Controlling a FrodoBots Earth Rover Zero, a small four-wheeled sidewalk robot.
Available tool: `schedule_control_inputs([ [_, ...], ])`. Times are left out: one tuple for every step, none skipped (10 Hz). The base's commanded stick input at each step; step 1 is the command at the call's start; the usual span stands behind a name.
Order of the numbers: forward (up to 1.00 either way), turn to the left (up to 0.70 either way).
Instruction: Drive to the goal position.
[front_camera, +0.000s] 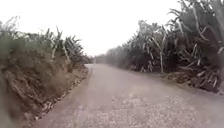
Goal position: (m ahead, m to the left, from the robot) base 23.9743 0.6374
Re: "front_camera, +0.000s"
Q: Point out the row of flax bushes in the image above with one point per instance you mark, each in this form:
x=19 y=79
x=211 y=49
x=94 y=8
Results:
x=176 y=50

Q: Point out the grey gravel path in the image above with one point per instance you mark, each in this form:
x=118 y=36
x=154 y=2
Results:
x=123 y=100

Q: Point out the bank of flax bushes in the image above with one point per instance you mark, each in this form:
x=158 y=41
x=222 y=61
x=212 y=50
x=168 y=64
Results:
x=36 y=70

